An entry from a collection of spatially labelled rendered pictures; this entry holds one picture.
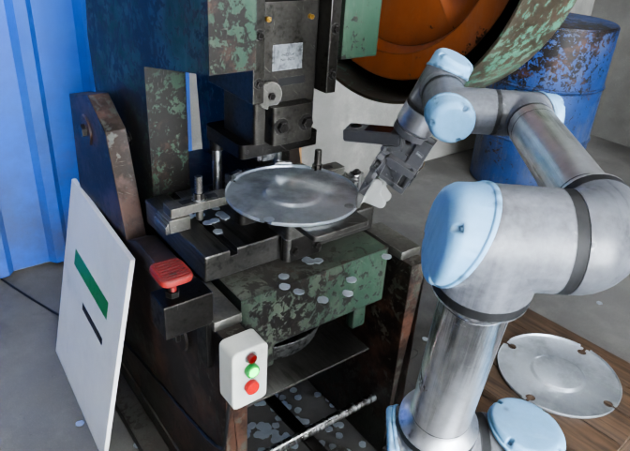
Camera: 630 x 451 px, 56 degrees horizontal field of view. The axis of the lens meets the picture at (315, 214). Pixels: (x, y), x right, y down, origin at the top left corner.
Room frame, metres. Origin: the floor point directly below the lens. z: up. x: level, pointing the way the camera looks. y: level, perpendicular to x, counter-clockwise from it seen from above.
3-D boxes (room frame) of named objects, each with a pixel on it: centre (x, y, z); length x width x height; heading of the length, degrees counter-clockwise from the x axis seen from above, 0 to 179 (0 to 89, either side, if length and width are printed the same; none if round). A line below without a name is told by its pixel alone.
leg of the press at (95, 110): (1.19, 0.42, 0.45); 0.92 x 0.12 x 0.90; 38
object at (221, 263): (1.25, 0.13, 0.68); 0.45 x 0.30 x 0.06; 128
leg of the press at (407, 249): (1.53, 0.00, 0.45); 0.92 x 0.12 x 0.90; 38
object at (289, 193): (1.15, 0.05, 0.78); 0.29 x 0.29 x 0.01
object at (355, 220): (1.11, 0.02, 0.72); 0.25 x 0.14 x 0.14; 38
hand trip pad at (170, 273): (0.87, 0.24, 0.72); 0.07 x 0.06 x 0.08; 38
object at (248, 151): (1.25, 0.13, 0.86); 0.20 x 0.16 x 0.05; 128
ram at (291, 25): (1.22, 0.10, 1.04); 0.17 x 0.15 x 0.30; 38
